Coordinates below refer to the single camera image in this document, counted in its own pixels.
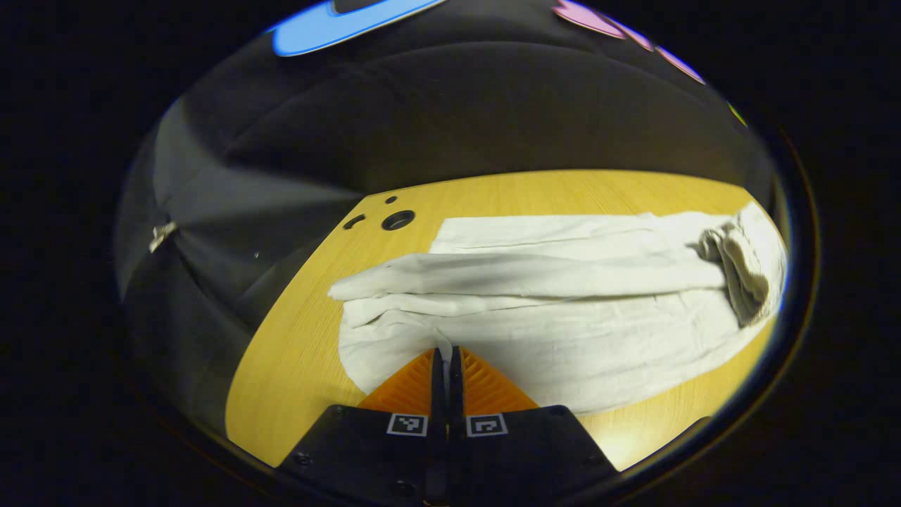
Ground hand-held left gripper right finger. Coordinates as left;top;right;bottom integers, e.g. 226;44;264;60
447;345;620;505

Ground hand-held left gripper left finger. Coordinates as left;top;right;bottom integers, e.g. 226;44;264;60
278;346;448;505

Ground white jeans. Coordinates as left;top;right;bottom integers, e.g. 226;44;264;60
328;202;788;415

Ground black backdrop cloth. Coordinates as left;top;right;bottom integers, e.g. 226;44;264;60
116;0;779;437

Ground silver clip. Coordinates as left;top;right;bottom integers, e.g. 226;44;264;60
148;221;178;253

